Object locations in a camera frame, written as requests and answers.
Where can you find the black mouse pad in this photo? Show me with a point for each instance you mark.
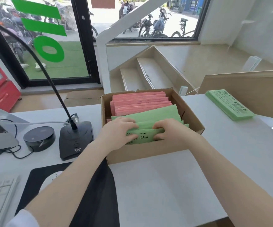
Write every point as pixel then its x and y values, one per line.
pixel 98 200

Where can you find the row of green envelopes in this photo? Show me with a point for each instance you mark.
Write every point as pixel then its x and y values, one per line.
pixel 155 114

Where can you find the wooden counter panel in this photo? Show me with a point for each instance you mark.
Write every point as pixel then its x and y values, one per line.
pixel 249 85

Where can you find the green turf mat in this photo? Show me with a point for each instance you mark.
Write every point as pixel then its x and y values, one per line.
pixel 72 59

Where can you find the brown cardboard box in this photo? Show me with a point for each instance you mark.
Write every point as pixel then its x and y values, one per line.
pixel 148 151

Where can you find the person's right forearm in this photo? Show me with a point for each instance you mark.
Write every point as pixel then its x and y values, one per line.
pixel 233 177

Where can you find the black gooseneck desk microphone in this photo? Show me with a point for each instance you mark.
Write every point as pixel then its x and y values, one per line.
pixel 76 139

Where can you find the green printed paper envelope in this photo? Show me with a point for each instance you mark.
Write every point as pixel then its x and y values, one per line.
pixel 144 137

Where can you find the black door frame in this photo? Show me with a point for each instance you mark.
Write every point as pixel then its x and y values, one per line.
pixel 84 44

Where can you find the group of parked scooters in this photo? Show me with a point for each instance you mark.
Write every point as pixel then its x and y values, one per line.
pixel 11 28

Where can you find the person's left hand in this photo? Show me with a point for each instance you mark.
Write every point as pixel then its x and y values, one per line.
pixel 114 134

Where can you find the red vending machine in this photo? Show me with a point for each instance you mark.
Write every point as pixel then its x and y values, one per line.
pixel 1 94

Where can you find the person's right hand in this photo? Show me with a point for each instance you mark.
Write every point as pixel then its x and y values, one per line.
pixel 176 131

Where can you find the white computer mouse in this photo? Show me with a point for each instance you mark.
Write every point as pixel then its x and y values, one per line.
pixel 48 183

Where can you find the person's right thumb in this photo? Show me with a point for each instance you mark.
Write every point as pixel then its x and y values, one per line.
pixel 159 137

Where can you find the row of pink envelopes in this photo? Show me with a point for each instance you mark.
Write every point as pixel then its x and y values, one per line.
pixel 140 101

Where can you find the black bicycle with blue bag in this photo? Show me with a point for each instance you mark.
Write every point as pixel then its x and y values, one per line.
pixel 155 25

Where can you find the brown hanging sign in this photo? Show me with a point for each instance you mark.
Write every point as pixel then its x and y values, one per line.
pixel 103 2

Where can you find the round black speaker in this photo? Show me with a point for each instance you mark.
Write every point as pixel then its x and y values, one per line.
pixel 39 139

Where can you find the person's left thumb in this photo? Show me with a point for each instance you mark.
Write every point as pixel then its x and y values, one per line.
pixel 129 138

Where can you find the flat cardboard sheet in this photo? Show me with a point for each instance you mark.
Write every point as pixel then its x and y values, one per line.
pixel 84 96

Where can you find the red scooter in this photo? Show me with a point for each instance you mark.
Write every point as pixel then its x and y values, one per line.
pixel 125 8

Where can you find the person's left forearm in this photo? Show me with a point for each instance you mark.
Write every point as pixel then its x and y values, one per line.
pixel 70 184

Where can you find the white plastic profile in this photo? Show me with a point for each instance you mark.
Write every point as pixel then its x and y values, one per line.
pixel 252 63

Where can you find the stack of green tickets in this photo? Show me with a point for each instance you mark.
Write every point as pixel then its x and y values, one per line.
pixel 229 103

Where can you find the person's white sleeve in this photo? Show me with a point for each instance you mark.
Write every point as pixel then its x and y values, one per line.
pixel 23 219

